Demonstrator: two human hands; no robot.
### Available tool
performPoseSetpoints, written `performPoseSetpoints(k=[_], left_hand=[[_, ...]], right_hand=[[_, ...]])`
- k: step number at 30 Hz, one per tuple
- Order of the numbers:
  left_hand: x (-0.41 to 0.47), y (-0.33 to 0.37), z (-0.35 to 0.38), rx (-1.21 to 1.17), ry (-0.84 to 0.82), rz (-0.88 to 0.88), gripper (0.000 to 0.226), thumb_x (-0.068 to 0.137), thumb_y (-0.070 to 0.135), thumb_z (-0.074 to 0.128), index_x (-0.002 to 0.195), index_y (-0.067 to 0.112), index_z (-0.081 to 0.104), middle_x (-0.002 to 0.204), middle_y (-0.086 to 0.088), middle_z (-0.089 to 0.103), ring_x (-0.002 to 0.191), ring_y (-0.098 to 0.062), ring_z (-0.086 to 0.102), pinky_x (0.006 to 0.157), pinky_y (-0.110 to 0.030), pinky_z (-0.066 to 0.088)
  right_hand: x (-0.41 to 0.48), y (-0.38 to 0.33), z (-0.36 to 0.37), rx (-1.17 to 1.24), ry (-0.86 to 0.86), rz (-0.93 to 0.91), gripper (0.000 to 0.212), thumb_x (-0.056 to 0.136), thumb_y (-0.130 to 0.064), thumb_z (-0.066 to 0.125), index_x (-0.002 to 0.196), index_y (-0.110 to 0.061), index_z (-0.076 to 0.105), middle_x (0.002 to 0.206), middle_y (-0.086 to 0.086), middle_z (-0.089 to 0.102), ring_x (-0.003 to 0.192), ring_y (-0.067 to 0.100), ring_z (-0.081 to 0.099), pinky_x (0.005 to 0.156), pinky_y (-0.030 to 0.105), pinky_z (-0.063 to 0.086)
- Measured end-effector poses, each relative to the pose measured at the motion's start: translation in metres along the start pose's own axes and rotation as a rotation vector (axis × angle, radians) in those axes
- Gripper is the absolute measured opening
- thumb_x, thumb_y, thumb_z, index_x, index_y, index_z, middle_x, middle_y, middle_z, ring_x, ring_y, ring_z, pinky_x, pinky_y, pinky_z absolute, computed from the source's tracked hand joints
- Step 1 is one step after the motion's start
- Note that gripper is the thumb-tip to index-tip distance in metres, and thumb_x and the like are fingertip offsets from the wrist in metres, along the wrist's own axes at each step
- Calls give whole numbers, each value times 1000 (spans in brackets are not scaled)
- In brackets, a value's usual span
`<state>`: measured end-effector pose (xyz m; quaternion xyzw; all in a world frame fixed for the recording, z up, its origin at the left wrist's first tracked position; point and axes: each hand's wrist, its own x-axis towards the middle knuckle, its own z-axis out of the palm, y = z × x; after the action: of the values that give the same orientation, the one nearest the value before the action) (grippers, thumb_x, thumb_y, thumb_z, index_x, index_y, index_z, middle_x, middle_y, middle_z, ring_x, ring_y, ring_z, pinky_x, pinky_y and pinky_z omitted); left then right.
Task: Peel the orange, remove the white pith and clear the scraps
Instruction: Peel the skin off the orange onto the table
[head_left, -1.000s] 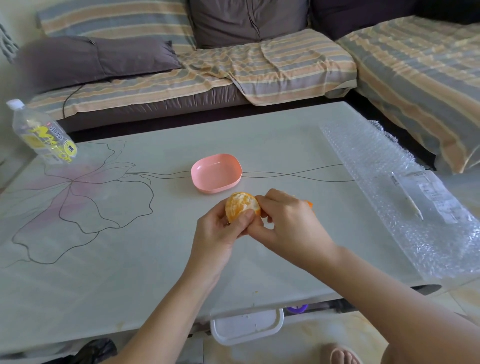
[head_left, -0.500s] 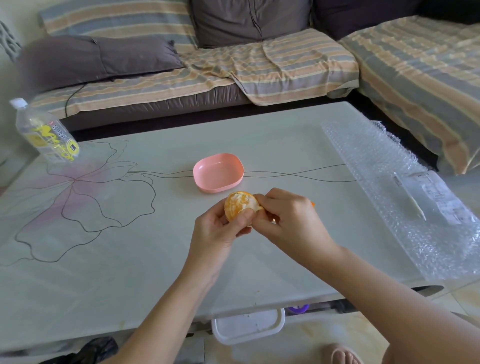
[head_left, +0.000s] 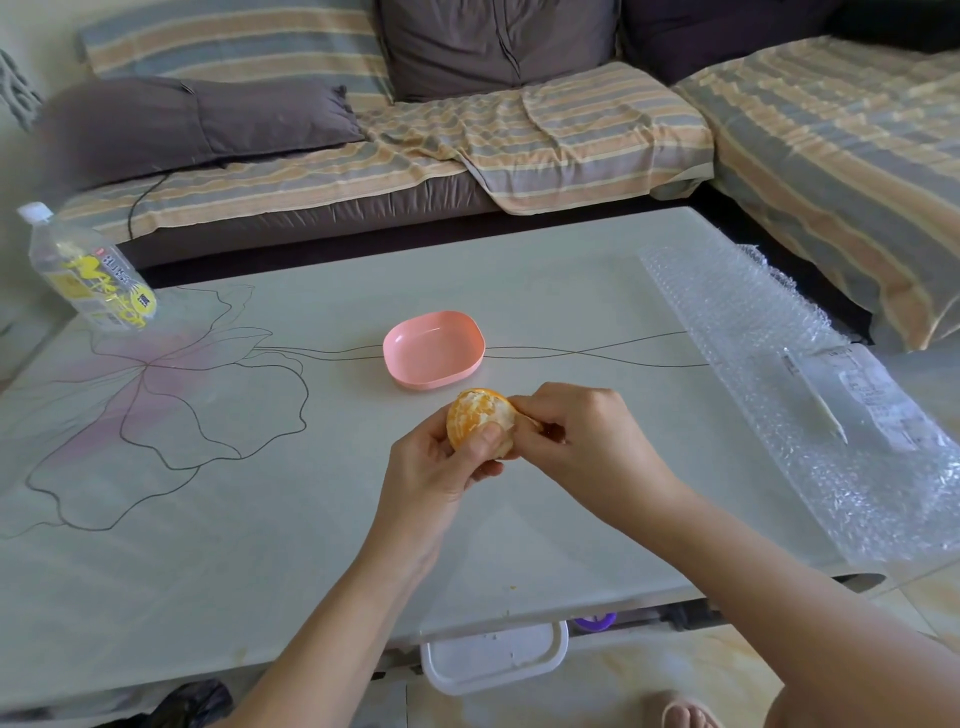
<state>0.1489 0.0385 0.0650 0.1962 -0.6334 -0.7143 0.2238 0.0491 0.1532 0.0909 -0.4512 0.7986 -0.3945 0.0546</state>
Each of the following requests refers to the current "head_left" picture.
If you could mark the person's right forearm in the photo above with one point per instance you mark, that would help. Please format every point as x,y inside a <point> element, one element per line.
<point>810,615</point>

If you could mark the white carved screen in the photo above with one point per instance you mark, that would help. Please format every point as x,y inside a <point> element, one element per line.
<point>15,94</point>

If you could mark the person's left forearm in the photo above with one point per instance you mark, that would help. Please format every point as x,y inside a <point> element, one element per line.
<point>322,652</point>

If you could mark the grey upright cushion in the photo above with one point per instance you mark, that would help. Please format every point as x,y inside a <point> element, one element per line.
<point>495,45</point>

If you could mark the dark brown sofa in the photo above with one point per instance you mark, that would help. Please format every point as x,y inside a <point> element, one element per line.
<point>315,217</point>

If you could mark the clear plastic bag paper label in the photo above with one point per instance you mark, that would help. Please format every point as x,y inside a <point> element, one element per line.
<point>877,397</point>

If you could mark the person's right hand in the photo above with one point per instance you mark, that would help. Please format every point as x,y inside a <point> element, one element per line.
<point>600,450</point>

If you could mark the white plastic container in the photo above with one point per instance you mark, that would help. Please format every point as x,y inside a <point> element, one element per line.
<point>491,656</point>

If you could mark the thin white stick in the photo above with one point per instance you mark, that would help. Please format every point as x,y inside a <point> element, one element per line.
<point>821,411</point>

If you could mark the person's right leg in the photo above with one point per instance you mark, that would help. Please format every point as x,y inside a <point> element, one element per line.
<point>787,712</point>

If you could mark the orange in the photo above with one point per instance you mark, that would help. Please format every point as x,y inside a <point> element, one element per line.
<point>476,412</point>

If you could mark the black garment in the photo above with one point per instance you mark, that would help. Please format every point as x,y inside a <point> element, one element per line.
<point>900,22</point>

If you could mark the black plastic bag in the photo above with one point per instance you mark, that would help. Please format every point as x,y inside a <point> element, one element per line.
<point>187,705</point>

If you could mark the striped sofa sheet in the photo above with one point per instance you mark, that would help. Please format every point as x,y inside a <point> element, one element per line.
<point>832,150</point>
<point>585,139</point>

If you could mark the clear bubble wrap sheet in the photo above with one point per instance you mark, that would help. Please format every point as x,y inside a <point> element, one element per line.
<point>720,315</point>

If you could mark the grey flat pillow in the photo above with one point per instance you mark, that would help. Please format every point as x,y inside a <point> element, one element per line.
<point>187,124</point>

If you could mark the clear bottle yellow label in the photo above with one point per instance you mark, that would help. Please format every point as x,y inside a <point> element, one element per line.
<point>94,274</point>

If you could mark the pink plastic dish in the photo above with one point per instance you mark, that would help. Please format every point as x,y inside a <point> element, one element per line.
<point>433,349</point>

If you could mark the black box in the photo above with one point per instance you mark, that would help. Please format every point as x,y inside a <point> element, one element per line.
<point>697,615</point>

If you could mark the person's right foot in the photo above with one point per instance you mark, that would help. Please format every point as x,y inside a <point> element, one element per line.
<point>682,716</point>

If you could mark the person's left hand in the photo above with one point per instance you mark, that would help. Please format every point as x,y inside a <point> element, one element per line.
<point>420,487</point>

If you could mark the dark purple cushion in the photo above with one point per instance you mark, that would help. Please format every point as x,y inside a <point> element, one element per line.
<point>720,37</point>

